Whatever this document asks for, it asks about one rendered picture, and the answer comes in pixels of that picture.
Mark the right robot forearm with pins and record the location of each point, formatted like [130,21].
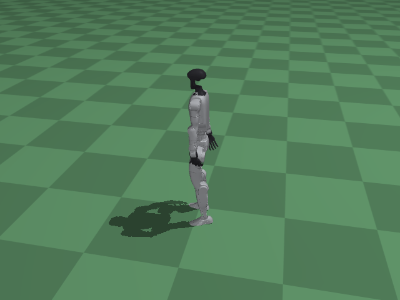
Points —
[209,129]

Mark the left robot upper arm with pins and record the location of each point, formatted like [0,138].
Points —
[194,108]

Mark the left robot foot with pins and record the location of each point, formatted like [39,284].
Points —
[199,221]

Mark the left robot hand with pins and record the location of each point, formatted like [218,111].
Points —
[195,161]

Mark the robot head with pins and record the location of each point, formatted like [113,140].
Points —
[197,75]

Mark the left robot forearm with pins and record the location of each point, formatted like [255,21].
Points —
[192,142]

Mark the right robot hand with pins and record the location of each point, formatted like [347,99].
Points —
[211,141]

